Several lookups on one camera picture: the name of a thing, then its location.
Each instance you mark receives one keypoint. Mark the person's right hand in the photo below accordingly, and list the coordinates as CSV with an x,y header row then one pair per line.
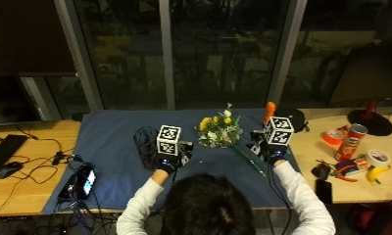
x,y
277,152

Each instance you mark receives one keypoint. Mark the person's left hand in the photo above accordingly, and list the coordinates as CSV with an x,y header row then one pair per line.
x,y
169,164

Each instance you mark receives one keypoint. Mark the white marker cube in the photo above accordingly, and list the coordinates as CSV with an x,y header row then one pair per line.
x,y
168,140
279,130

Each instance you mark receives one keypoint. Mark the yellow and white flower bouquet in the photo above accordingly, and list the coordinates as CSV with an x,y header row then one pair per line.
x,y
220,130

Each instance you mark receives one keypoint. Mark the black mesh cup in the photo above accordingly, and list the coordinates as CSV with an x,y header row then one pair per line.
x,y
144,147

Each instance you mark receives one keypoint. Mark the blue table cloth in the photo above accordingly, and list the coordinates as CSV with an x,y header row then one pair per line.
x,y
117,147

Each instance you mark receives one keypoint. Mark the small black pouch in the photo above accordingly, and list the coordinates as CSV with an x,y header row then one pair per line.
x,y
321,170

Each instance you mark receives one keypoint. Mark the black phone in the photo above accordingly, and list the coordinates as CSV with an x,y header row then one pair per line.
x,y
324,191

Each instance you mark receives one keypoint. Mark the red chips can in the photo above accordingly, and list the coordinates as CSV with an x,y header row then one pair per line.
x,y
350,143

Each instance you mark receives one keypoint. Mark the colourful small box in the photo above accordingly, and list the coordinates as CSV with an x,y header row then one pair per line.
x,y
353,165

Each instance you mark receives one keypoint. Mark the smartphone with lit screen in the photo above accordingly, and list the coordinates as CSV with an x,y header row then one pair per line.
x,y
85,182

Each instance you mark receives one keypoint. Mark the black round stand base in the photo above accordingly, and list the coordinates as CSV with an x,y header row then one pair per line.
x,y
372,121

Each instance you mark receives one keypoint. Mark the white tape roll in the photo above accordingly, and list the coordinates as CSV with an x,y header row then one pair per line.
x,y
377,158

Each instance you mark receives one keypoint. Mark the yellow banana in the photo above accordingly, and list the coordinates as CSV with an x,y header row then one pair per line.
x,y
376,173

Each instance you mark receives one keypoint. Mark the dark monitor back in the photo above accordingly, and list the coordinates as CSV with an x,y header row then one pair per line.
x,y
369,76

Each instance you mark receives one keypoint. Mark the red chair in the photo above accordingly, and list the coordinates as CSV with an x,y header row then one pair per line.
x,y
378,218

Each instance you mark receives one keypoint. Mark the black computer mouse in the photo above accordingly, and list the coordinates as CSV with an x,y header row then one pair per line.
x,y
8,170

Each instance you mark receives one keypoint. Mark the black keyboard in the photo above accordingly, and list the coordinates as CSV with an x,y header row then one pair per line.
x,y
2,153

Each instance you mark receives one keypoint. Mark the black monitor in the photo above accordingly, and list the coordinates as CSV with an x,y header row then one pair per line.
x,y
8,98

